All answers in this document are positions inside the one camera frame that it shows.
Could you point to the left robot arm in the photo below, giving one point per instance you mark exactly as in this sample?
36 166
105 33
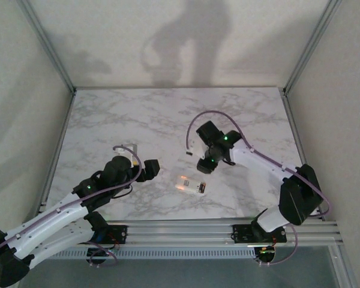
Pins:
42 228

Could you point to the small circuit board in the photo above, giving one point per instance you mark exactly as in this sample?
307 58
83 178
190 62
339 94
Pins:
265 253
102 255

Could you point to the aluminium table side rail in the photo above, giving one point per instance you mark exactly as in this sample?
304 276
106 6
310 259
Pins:
58 150
291 120

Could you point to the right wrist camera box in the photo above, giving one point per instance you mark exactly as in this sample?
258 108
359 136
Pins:
196 148

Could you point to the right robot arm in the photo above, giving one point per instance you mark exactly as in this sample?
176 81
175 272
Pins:
258 162

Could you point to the aluminium frame leg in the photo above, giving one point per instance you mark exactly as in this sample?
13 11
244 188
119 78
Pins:
343 267

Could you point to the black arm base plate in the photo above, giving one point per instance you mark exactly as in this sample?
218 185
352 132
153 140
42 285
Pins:
120 234
241 234

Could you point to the aluminium mounting rail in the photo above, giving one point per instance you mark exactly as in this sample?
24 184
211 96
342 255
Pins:
180 232

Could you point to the aluminium frame post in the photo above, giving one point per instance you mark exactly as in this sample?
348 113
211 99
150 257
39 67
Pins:
312 45
48 45

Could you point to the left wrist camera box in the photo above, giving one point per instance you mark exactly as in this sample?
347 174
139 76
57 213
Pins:
131 150

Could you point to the black AAA battery white print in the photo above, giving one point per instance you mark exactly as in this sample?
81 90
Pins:
199 188

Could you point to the short white display remote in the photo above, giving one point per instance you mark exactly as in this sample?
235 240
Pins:
186 183

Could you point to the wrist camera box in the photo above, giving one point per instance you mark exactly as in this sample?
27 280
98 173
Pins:
196 148
131 150

